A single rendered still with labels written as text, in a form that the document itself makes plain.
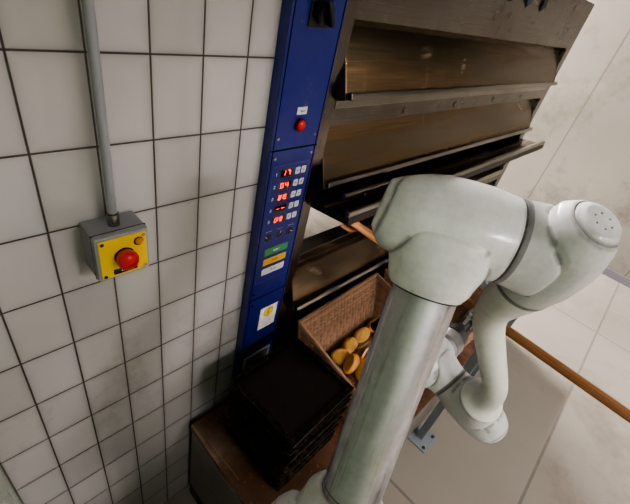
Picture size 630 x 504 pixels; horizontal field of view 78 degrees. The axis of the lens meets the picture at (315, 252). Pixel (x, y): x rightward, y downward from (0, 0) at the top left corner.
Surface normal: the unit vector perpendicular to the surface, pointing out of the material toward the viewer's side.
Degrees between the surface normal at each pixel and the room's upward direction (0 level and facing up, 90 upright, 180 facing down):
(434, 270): 70
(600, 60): 90
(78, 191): 90
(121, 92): 90
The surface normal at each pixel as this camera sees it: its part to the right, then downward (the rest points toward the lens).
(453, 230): -0.18, 0.18
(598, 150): -0.68, 0.31
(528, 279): -0.18, 0.81
